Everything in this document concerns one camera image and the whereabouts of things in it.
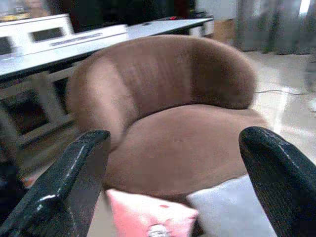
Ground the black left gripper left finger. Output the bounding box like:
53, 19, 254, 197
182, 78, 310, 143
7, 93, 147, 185
0, 130, 111, 237

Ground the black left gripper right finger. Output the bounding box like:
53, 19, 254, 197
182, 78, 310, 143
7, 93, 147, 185
238, 126, 316, 237

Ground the grey pillow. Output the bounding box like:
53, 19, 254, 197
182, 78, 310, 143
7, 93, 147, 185
186, 174, 278, 237

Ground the pink pillow with cartoon print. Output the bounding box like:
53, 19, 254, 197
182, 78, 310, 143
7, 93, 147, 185
105, 189, 199, 237

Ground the brown velvet round sofa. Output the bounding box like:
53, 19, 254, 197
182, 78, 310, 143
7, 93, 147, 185
66, 34, 270, 198

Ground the black bag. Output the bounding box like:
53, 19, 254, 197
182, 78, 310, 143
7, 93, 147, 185
0, 158, 28, 220

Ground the white tv cabinet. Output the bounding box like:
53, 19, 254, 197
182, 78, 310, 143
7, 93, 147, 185
0, 13, 215, 149

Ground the grey green curtain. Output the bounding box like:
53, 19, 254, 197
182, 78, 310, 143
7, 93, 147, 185
236, 0, 316, 54

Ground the brown cardboard box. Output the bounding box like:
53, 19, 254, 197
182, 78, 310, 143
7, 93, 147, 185
213, 19, 237, 44

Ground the black television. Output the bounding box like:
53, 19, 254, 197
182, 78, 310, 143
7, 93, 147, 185
49, 0, 196, 32

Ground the thin white floor cable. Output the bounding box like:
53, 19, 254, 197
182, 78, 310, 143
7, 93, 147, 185
254, 89, 311, 96

